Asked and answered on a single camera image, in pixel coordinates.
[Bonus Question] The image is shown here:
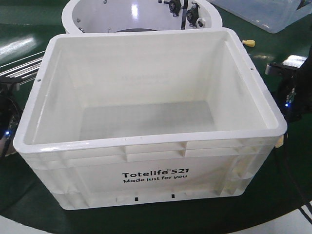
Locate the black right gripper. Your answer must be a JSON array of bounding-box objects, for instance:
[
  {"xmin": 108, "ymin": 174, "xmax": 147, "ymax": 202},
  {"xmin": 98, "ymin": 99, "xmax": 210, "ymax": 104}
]
[{"xmin": 265, "ymin": 49, "xmax": 312, "ymax": 122}]

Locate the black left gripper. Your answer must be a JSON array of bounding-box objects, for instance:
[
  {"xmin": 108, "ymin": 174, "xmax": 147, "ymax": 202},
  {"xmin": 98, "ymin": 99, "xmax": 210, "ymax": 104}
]
[{"xmin": 0, "ymin": 77, "xmax": 20, "ymax": 137}]

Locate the white plastic tote box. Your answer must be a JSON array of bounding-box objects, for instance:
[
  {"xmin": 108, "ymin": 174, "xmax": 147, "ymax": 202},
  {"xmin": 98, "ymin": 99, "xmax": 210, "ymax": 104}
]
[{"xmin": 13, "ymin": 28, "xmax": 287, "ymax": 210}]

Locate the yellow dinosaur plush toy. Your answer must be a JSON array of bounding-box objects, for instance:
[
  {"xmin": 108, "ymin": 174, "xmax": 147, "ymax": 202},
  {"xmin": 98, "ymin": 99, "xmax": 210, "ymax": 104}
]
[{"xmin": 275, "ymin": 136, "xmax": 284, "ymax": 148}]

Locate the clear plastic storage box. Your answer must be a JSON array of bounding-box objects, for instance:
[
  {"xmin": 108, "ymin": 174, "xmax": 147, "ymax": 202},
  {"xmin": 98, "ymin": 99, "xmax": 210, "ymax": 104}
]
[{"xmin": 210, "ymin": 0, "xmax": 312, "ymax": 34}]

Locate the small yellow toy piece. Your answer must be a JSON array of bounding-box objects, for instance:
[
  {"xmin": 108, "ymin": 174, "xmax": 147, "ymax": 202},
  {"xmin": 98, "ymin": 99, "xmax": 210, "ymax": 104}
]
[{"xmin": 242, "ymin": 39, "xmax": 255, "ymax": 48}]

